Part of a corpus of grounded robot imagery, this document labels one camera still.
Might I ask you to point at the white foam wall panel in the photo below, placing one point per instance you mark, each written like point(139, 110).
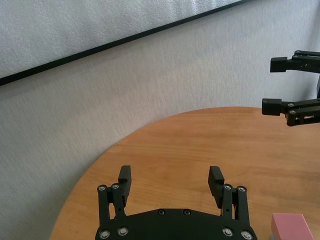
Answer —
point(75, 25)

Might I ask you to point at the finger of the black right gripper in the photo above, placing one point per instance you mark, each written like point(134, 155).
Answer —
point(272, 106)
point(278, 64)

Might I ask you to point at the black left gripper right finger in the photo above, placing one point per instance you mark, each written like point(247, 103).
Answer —
point(216, 187)

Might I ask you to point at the pink cube block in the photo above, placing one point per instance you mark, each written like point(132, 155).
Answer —
point(290, 225)

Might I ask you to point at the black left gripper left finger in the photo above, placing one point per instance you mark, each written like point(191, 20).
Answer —
point(123, 185)

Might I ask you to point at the black wall strip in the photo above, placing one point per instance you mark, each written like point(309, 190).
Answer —
point(100, 48)

